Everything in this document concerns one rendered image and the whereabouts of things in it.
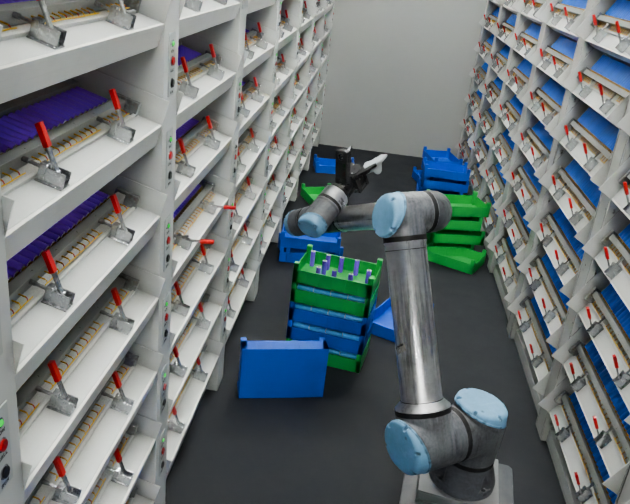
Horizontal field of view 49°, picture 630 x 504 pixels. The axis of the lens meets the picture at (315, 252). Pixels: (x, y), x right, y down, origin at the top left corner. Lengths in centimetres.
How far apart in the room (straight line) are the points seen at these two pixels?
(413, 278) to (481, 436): 47
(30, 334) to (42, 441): 19
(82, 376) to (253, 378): 122
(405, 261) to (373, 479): 74
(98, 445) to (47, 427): 27
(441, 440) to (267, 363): 78
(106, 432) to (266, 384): 108
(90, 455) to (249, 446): 94
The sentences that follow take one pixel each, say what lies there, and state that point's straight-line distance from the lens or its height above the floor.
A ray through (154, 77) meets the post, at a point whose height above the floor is 120.
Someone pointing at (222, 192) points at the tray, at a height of 74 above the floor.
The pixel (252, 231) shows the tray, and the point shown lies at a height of 35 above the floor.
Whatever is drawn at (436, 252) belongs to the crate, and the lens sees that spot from 385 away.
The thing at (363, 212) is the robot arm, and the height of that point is 72.
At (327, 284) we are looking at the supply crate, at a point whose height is 34.
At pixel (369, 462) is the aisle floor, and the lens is 229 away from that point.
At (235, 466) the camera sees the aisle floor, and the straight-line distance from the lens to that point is 222.
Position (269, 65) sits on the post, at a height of 103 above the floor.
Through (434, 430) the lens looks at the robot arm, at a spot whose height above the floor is 36.
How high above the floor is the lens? 145
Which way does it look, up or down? 23 degrees down
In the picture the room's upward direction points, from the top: 7 degrees clockwise
